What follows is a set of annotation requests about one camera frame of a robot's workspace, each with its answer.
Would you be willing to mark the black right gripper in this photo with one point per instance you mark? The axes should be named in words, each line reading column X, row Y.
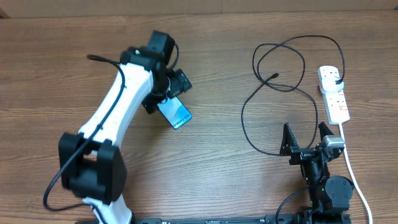
column 300, row 154

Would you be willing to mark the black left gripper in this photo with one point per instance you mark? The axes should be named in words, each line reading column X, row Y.
column 179, row 82

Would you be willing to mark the blue screen smartphone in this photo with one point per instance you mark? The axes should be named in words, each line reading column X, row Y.
column 175, row 112

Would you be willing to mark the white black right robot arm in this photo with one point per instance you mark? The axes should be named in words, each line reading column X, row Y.
column 329, row 195

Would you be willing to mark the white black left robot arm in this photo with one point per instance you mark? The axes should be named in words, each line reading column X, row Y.
column 91, row 164

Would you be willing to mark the white charger adapter plug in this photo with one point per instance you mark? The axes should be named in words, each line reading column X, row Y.
column 329, row 85

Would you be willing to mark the white power strip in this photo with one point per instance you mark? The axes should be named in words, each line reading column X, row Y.
column 335, row 103

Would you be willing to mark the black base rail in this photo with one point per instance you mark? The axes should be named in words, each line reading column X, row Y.
column 268, row 219

